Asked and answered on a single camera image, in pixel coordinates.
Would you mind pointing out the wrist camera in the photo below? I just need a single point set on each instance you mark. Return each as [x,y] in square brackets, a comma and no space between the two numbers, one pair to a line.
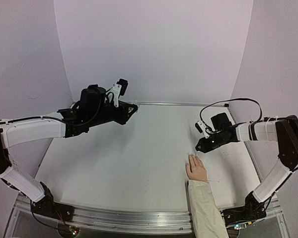
[117,90]
[204,129]

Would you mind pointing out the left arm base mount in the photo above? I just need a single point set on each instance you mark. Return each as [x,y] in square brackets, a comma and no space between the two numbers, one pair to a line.
[49,208]

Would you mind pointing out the mannequin hand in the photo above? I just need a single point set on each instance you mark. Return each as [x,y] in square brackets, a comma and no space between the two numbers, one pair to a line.
[195,169]

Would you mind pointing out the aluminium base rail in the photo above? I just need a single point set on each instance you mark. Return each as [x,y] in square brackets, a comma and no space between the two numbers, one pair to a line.
[92,222]

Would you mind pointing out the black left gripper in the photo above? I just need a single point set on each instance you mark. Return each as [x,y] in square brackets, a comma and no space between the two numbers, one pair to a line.
[125,107]

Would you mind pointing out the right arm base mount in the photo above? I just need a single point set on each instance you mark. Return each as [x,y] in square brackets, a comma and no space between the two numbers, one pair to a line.
[250,212]

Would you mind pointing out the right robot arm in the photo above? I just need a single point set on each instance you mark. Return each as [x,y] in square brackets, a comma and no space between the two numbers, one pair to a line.
[282,132]

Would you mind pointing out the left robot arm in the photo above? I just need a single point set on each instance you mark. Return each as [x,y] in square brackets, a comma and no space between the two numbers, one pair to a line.
[21,133]

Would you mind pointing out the beige sleeved forearm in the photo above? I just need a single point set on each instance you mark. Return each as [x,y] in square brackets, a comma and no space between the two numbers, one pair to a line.
[206,218]

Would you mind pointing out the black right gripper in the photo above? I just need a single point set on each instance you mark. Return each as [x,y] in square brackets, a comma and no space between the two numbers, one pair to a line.
[211,141]

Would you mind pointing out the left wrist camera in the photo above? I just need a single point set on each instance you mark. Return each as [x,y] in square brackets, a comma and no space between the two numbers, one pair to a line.
[117,90]

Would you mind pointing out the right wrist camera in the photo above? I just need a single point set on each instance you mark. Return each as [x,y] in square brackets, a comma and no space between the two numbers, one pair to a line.
[204,129]

